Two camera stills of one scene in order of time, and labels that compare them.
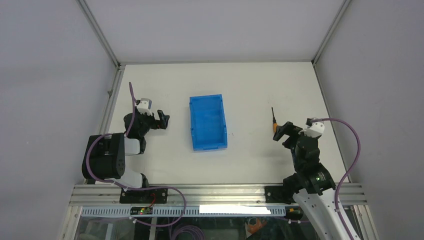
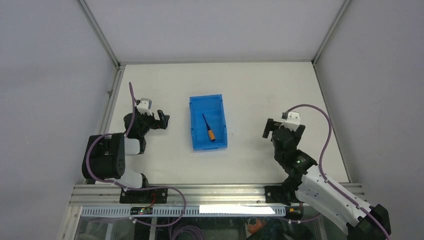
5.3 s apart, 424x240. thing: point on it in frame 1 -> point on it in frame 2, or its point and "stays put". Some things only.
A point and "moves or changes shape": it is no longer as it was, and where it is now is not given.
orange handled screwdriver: [274, 125] moves or changes shape
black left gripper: [155, 124] stays put
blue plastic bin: [208, 122] stays put
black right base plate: [278, 194] stays put
